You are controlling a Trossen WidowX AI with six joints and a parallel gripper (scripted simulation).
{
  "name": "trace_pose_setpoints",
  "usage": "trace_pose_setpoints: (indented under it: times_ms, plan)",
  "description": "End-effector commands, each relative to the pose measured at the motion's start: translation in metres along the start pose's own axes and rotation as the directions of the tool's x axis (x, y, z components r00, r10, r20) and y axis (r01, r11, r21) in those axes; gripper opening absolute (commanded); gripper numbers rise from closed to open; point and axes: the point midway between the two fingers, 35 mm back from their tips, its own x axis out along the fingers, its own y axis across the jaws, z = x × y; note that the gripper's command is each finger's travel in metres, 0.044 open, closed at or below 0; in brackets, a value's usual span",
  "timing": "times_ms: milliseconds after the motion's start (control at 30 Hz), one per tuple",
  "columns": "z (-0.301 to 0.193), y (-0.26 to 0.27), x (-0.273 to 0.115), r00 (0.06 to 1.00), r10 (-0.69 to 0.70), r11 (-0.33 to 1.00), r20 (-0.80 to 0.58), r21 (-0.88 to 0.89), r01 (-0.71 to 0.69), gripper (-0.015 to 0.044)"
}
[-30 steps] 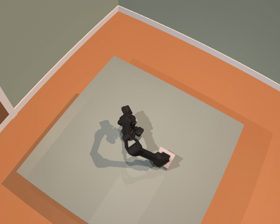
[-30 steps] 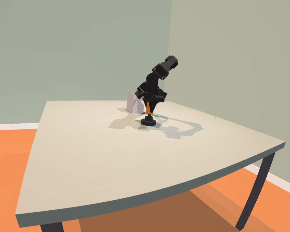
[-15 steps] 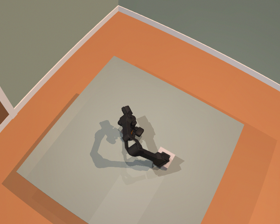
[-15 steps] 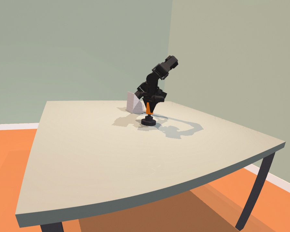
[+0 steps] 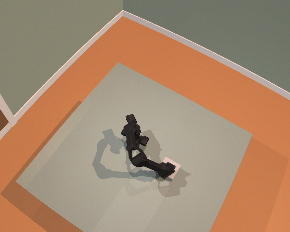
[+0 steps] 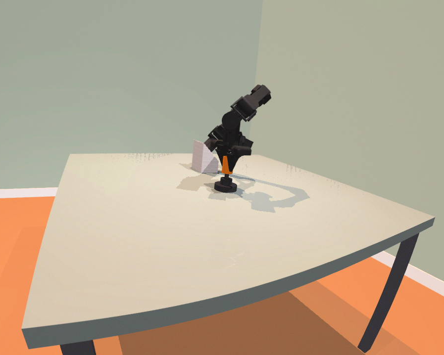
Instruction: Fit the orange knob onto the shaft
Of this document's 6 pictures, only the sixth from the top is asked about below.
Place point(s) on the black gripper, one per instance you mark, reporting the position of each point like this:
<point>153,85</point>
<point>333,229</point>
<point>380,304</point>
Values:
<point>230,143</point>

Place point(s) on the orange knob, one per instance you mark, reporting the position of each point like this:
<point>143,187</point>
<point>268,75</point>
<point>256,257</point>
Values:
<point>225,168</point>

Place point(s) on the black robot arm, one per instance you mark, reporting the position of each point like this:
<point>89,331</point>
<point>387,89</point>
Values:
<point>245,107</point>

